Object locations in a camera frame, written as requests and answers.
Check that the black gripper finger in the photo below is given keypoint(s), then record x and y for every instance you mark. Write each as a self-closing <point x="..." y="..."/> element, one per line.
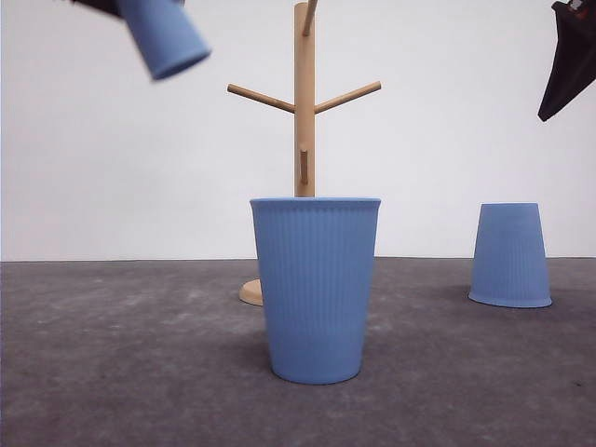
<point x="110" y="6"/>
<point x="575" y="65"/>

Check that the blue ribbed cup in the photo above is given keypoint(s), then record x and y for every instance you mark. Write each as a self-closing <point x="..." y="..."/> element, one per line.
<point x="168" y="38"/>
<point x="511" y="263"/>
<point x="315" y="258"/>

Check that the wooden mug tree stand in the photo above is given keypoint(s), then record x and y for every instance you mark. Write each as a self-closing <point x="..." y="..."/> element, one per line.
<point x="305" y="109"/>

